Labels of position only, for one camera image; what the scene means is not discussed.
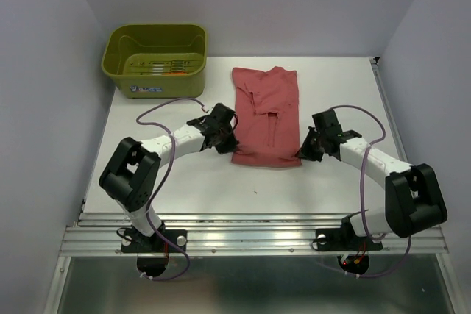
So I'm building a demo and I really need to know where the red t shirt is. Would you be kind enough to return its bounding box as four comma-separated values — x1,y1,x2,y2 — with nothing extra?
231,66,302,168

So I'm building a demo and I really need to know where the olive green plastic bin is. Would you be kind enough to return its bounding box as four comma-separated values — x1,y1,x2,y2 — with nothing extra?
101,24,208,99

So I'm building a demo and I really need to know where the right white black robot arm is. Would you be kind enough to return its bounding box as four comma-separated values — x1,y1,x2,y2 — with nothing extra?
297,108,448,248

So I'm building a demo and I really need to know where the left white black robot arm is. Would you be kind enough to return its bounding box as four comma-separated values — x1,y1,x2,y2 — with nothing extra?
99,103,238,251

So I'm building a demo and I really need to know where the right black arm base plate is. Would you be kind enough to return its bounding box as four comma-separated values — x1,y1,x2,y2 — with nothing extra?
311,228,383,252

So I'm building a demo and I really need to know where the aluminium front rail frame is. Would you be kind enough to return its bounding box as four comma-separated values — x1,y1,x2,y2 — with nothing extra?
43,57,457,314

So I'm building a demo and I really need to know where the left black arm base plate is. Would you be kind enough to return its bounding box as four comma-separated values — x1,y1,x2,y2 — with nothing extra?
116,226,188,254

